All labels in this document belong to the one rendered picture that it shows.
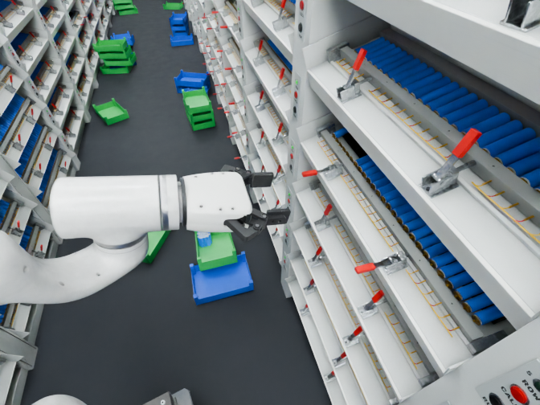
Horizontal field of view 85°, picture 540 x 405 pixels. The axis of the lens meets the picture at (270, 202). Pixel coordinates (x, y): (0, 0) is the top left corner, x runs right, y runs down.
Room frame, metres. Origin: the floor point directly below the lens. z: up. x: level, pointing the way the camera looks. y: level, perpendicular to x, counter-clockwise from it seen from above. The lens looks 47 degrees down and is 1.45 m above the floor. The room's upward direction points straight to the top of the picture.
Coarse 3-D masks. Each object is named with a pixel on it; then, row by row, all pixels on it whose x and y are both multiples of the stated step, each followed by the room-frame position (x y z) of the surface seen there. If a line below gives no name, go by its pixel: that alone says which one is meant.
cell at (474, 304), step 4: (480, 296) 0.21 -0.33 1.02; (484, 296) 0.21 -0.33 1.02; (468, 300) 0.21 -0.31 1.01; (472, 300) 0.21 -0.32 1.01; (476, 300) 0.21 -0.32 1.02; (480, 300) 0.21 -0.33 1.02; (484, 300) 0.21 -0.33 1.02; (488, 300) 0.20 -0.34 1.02; (468, 304) 0.20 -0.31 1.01; (472, 304) 0.20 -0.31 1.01; (476, 304) 0.20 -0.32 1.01; (480, 304) 0.20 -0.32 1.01; (484, 304) 0.20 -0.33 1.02; (488, 304) 0.20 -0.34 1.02; (492, 304) 0.20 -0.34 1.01; (472, 308) 0.20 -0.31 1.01; (476, 308) 0.20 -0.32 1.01; (480, 308) 0.20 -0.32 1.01; (472, 312) 0.19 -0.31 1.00
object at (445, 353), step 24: (336, 120) 0.72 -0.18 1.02; (312, 144) 0.68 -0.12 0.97; (336, 192) 0.49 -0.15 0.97; (360, 216) 0.41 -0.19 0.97; (360, 240) 0.36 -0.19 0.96; (384, 240) 0.35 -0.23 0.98; (408, 288) 0.25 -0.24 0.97; (456, 288) 0.24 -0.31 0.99; (408, 312) 0.21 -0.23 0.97; (432, 312) 0.20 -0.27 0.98; (432, 336) 0.17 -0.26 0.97; (456, 336) 0.16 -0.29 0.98; (504, 336) 0.15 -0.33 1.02; (432, 360) 0.14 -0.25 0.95; (456, 360) 0.13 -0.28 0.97
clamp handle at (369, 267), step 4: (384, 260) 0.29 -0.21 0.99; (388, 260) 0.29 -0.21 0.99; (392, 260) 0.29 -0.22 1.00; (364, 264) 0.28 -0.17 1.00; (368, 264) 0.28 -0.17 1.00; (372, 264) 0.28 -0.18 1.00; (376, 264) 0.28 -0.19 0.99; (380, 264) 0.28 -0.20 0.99; (384, 264) 0.28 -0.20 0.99; (388, 264) 0.28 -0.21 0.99; (356, 268) 0.27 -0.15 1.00; (360, 268) 0.27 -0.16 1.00; (364, 268) 0.27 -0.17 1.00; (368, 268) 0.27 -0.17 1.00; (372, 268) 0.27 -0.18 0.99; (356, 272) 0.27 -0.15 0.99; (360, 272) 0.27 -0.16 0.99
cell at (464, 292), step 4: (468, 284) 0.23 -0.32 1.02; (472, 284) 0.23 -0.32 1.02; (476, 284) 0.23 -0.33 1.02; (460, 288) 0.23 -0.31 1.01; (464, 288) 0.23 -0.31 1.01; (468, 288) 0.23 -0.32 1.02; (472, 288) 0.22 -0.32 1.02; (476, 288) 0.22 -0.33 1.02; (480, 288) 0.22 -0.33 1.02; (460, 292) 0.22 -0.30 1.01; (464, 292) 0.22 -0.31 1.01; (468, 292) 0.22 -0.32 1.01; (472, 292) 0.22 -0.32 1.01; (476, 292) 0.22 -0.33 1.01; (480, 292) 0.22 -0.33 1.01; (460, 296) 0.22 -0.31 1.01; (464, 296) 0.22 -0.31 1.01; (468, 296) 0.22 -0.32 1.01; (472, 296) 0.22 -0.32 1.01
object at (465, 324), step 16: (336, 144) 0.62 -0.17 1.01; (352, 176) 0.51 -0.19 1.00; (352, 192) 0.47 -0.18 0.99; (368, 192) 0.45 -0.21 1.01; (384, 208) 0.40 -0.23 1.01; (384, 224) 0.38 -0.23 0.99; (400, 240) 0.33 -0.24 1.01; (416, 256) 0.29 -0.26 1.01; (432, 272) 0.26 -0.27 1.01; (432, 288) 0.24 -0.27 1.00; (448, 304) 0.20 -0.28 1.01; (464, 320) 0.18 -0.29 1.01; (464, 336) 0.16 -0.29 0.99; (480, 336) 0.15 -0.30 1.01
